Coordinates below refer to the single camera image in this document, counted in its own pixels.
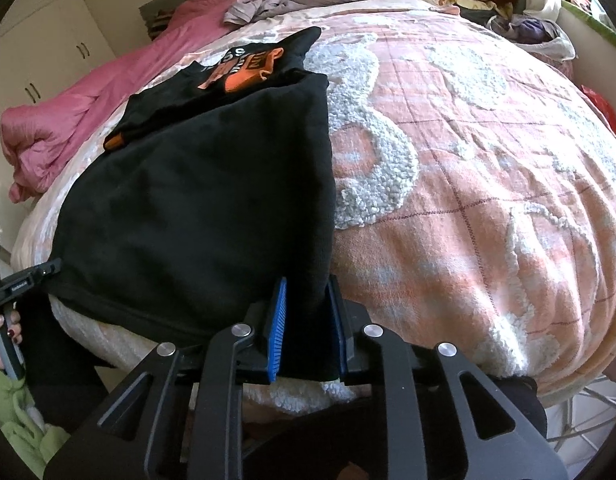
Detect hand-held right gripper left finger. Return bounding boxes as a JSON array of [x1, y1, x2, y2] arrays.
[[43, 276, 289, 480]]

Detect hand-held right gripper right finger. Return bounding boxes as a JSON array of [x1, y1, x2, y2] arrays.
[[328, 275, 569, 480]]

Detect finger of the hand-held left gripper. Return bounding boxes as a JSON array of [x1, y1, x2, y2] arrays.
[[25, 258, 64, 286]]

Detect black sweater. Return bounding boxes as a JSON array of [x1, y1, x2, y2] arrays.
[[48, 26, 339, 381]]

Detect person's black pants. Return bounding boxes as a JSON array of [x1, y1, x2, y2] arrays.
[[15, 295, 548, 480]]

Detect person's green garment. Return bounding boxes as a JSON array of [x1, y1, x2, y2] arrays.
[[0, 360, 71, 480]]

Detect pink quilt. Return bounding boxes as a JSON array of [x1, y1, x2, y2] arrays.
[[0, 0, 251, 204]]

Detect peach patterned blanket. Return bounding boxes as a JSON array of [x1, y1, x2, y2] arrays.
[[10, 0, 616, 406]]

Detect cream wardrobe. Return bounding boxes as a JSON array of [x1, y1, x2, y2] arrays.
[[0, 0, 116, 111]]

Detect striped pillow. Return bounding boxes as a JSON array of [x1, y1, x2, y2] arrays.
[[147, 7, 181, 41]]

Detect lilac crumpled garment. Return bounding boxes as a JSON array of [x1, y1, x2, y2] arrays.
[[223, 0, 394, 27]]

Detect red plastic bag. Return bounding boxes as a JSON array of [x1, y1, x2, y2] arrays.
[[580, 85, 616, 136]]

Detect white plastic bag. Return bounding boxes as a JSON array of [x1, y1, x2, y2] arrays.
[[488, 14, 578, 61]]

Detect green windowsill cover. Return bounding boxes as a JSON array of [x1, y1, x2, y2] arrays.
[[560, 0, 616, 56]]

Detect white wire rack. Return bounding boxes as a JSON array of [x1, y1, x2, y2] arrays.
[[543, 375, 616, 443]]

